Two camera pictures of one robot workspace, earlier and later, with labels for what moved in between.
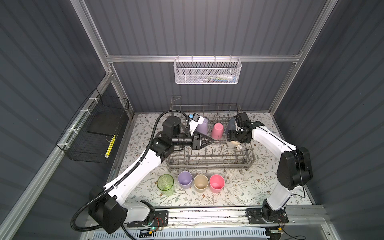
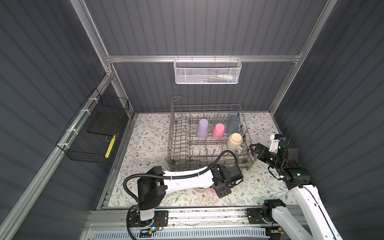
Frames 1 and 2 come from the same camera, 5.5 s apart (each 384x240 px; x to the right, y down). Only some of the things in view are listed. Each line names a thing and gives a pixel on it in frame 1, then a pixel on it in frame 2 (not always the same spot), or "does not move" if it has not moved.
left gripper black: x=196 y=140 to x=223 y=194
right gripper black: x=231 y=136 to x=264 y=150
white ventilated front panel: x=156 y=234 does not move
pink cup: x=217 y=131 does not move
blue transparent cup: x=231 y=125 does not move
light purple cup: x=204 y=127 does not move
